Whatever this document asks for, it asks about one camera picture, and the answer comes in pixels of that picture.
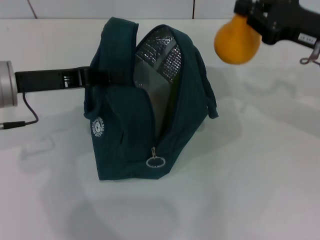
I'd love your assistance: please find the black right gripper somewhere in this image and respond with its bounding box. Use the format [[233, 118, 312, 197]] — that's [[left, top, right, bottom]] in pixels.
[[233, 0, 320, 48]]

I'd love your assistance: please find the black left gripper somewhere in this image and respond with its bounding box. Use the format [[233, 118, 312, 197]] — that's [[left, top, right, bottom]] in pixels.
[[14, 66, 136, 92]]

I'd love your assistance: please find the orange yellow pear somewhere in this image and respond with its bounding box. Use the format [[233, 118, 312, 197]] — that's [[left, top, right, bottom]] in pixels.
[[213, 14, 263, 66]]

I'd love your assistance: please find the dark teal insulated lunch bag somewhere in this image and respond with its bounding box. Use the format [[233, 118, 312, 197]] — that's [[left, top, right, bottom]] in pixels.
[[83, 16, 220, 182]]

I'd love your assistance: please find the dark left arm cable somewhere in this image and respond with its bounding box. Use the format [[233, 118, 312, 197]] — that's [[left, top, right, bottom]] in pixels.
[[0, 91, 39, 131]]

